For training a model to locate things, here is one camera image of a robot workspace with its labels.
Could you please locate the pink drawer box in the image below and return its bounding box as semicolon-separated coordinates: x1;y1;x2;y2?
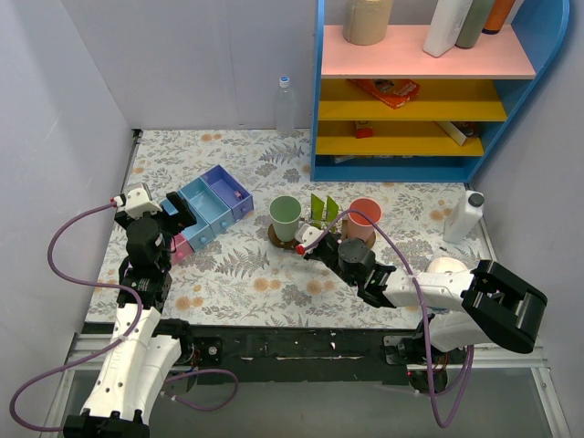
171;234;193;266

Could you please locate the light blue drawer box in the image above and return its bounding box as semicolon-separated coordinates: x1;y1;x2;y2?
179;177;235;235

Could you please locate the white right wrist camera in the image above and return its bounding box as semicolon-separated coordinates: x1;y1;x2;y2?
295;223;324;256

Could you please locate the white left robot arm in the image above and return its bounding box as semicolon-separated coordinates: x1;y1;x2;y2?
63;183;196;437

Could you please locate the purple drawer box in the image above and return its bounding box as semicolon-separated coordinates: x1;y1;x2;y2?
202;165;254;222

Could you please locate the white bottle grey cap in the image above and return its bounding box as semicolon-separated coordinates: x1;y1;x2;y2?
443;190;485;243

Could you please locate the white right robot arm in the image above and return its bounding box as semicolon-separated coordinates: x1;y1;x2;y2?
296;234;548;363

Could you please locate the pink plastic cup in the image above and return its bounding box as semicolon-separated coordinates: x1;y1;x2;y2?
347;197;382;242

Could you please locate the clear textured toothbrush holder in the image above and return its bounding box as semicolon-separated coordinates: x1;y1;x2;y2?
301;218;342;234

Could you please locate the orange bottle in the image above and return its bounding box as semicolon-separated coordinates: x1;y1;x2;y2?
482;0;516;35

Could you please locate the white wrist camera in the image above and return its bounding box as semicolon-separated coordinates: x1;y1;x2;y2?
295;223;324;256
112;182;162;219

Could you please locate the oval wooden tray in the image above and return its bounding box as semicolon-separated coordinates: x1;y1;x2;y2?
268;219;376;250

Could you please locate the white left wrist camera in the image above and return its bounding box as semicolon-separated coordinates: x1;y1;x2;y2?
112;182;162;219

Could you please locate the grey green bottle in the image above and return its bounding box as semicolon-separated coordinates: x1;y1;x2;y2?
455;0;495;49

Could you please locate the green plastic cup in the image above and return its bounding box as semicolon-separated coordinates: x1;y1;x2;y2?
269;195;302;242

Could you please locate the toilet paper roll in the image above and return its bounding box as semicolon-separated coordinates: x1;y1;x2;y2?
426;256;468;274

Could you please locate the lime green toothpaste tube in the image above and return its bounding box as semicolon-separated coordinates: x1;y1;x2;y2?
325;196;339;224
310;193;325;224

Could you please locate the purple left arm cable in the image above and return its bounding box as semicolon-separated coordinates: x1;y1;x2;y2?
8;200;239;433

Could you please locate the red orange snack box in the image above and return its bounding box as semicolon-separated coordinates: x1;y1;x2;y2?
349;78;421;110

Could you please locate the red small box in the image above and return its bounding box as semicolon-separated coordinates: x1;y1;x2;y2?
354;120;374;139

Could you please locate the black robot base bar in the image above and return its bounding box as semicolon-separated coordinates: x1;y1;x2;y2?
153;319;428;385

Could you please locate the clear plastic water bottle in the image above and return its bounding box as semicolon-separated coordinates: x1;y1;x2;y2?
275;76;297;137

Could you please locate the blue wooden shelf unit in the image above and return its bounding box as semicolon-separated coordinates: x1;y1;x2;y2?
311;1;570;183

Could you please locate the white tall bottle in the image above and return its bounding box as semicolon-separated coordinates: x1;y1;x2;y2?
422;0;473;57

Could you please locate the beige paper towel roll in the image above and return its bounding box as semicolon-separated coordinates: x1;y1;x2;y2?
342;0;393;46

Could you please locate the white brown flat box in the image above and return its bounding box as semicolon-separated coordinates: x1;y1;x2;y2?
435;121;480;146

